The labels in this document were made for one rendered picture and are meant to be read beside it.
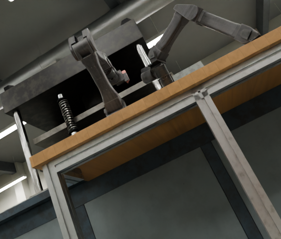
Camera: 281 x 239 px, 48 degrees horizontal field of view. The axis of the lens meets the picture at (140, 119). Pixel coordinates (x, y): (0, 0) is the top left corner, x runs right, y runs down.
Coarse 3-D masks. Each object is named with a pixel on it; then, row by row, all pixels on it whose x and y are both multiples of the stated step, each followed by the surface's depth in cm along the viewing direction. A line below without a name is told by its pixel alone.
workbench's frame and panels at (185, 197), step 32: (256, 96) 136; (256, 128) 132; (160, 160) 139; (192, 160) 136; (224, 160) 132; (256, 160) 129; (96, 192) 143; (128, 192) 140; (160, 192) 136; (192, 192) 132; (224, 192) 129; (0, 224) 152; (32, 224) 148; (96, 224) 139; (128, 224) 136; (160, 224) 132; (192, 224) 129; (224, 224) 125; (256, 224) 122
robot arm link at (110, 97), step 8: (80, 48) 121; (88, 48) 121; (80, 56) 121; (88, 56) 121; (96, 56) 123; (88, 64) 122; (96, 64) 122; (96, 72) 122; (96, 80) 123; (104, 80) 123; (104, 88) 123; (112, 88) 125; (104, 96) 124; (112, 96) 124; (104, 104) 124; (112, 104) 124; (120, 104) 124
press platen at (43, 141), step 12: (144, 84) 248; (120, 96) 251; (132, 96) 256; (144, 96) 264; (96, 108) 254; (84, 120) 259; (96, 120) 268; (48, 132) 260; (60, 132) 260; (36, 144) 261; (48, 144) 271
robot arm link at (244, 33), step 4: (240, 32) 117; (244, 32) 116; (248, 32) 115; (252, 32) 115; (240, 36) 117; (244, 36) 116; (248, 36) 115; (252, 36) 115; (256, 36) 114; (260, 36) 115; (248, 40) 116; (252, 40) 115
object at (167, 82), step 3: (168, 75) 144; (159, 78) 146; (162, 78) 144; (165, 78) 144; (168, 78) 144; (171, 78) 146; (159, 81) 146; (162, 81) 145; (165, 81) 144; (168, 81) 144; (171, 81) 145; (162, 84) 145; (165, 84) 145; (168, 84) 144
